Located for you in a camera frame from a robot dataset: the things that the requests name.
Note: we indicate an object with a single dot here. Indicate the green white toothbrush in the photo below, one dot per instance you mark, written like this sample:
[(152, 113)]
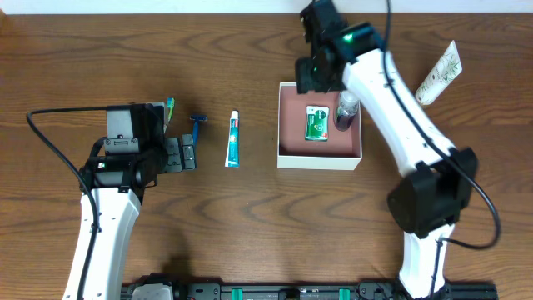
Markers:
[(169, 108)]

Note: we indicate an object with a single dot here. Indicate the cream lotion tube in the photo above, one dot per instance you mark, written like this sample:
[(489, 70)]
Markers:
[(440, 77)]

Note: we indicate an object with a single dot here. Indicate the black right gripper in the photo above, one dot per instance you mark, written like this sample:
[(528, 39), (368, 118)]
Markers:
[(308, 77)]

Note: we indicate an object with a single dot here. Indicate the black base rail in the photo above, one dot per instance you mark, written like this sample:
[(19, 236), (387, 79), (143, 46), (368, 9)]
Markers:
[(162, 286)]

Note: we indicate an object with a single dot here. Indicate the green soap bar pack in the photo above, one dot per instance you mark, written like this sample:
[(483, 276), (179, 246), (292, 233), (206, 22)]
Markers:
[(317, 123)]

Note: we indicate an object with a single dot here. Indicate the white box pink interior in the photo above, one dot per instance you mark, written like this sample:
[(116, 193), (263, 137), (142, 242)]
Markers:
[(341, 151)]

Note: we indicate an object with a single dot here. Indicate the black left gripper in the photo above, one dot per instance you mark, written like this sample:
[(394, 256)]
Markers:
[(173, 154)]

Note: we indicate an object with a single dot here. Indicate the blue disposable razor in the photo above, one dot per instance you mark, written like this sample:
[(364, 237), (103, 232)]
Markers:
[(197, 119)]

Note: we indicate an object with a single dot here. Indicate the teal white toothpaste tube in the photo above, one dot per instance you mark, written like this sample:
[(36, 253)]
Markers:
[(232, 157)]

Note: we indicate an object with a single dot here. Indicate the clear spray bottle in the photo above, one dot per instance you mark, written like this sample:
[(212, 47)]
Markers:
[(346, 110)]

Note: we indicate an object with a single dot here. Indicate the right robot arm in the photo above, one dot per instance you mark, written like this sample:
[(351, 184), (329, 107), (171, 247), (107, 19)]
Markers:
[(437, 178)]

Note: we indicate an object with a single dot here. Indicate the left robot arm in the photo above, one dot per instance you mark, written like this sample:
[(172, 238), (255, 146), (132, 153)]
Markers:
[(110, 209)]

